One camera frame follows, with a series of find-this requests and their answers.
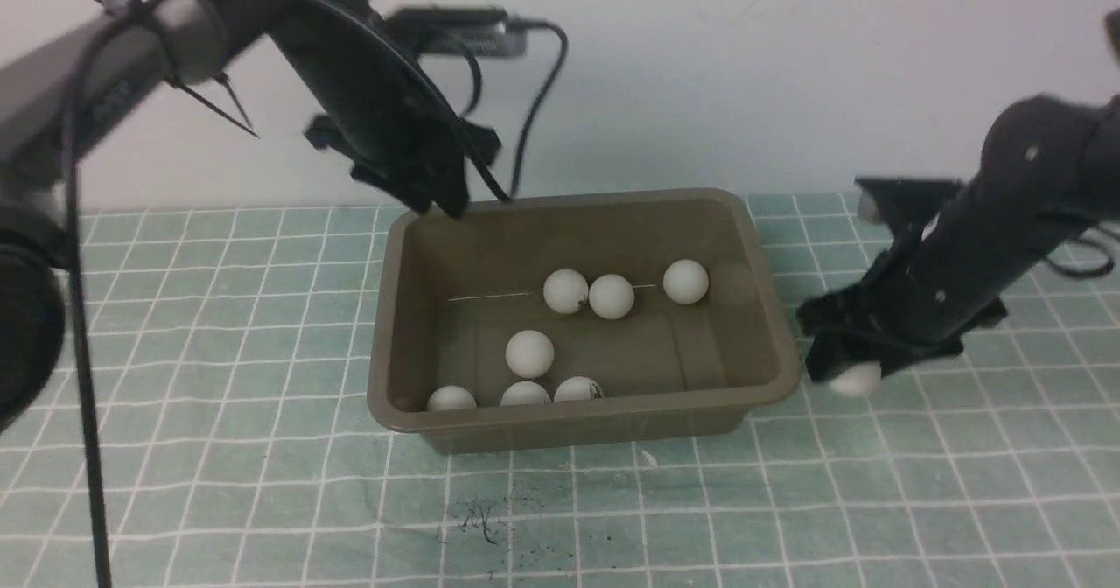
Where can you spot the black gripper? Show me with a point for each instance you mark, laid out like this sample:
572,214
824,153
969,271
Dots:
842,330
425,164

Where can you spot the plain white ping-pong ball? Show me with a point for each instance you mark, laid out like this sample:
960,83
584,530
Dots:
525,393
565,291
857,381
451,398
685,282
611,297

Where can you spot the white ping-pong ball red logo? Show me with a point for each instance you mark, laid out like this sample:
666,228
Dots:
577,388
530,354

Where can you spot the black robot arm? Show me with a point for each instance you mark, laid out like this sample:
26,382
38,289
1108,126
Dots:
63,98
1048,174

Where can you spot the olive green plastic bin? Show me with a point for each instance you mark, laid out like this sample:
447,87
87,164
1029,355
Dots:
453,292

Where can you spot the green checkered tablecloth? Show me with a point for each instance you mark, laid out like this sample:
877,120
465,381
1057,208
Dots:
232,352

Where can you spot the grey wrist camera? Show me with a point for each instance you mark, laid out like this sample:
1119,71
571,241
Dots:
481,31

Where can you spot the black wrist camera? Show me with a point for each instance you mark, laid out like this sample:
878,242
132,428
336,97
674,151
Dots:
902,203

